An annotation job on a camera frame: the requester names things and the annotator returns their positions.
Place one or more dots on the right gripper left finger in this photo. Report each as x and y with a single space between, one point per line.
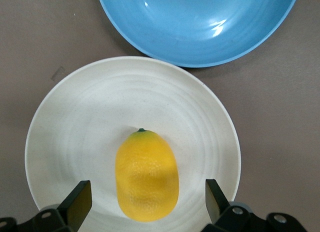
75 209

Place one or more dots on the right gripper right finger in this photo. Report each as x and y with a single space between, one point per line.
225 217

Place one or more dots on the yellow lemon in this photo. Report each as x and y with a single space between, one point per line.
147 174

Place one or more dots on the brown table cover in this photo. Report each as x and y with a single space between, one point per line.
275 142

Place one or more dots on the beige plate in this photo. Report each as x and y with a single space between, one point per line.
87 117

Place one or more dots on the blue plate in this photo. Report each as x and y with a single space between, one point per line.
187 29

